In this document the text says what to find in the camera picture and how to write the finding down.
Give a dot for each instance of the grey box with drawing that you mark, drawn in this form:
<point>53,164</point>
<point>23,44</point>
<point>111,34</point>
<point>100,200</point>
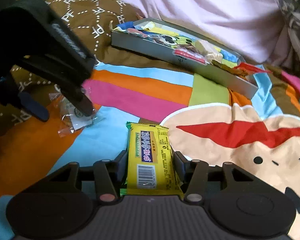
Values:
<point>192,51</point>

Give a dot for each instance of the rice cracker bar pack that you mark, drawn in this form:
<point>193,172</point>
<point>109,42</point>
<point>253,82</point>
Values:
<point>208,51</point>

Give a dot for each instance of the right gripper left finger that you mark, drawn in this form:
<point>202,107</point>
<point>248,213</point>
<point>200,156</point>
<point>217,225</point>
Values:
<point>109,175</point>

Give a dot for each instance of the red tofu snack pack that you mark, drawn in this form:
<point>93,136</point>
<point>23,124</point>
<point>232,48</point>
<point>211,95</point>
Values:
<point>242,70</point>

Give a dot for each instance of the colourful cartoon bed blanket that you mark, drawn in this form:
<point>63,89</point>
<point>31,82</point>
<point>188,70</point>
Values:
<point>205,121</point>

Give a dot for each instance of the yellow snack bar wrapper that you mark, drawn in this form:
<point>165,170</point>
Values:
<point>150,170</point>

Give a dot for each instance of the green label pastry pack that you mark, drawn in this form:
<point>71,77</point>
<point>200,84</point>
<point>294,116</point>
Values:
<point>72,120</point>

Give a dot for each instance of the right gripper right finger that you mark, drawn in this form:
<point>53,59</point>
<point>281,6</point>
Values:
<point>193,175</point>

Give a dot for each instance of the pink sausage pack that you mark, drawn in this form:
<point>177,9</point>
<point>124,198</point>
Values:
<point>137,33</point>

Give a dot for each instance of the pink hanging sheet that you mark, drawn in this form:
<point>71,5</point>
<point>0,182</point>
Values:
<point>254,28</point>

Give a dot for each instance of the clear bag brown cookies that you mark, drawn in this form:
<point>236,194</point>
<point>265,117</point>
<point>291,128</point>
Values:
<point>189,55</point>

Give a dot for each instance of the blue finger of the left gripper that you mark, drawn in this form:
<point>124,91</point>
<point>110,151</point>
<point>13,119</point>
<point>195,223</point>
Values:
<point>32,107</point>

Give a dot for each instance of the brown PF patterned quilt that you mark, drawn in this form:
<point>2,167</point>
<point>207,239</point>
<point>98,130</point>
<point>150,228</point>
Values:
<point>82,26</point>

